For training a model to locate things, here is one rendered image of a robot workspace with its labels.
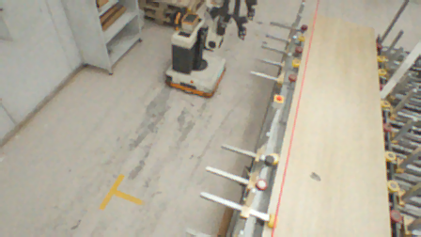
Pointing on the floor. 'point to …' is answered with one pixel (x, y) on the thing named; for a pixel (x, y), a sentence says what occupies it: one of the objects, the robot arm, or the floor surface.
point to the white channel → (400, 71)
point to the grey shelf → (91, 54)
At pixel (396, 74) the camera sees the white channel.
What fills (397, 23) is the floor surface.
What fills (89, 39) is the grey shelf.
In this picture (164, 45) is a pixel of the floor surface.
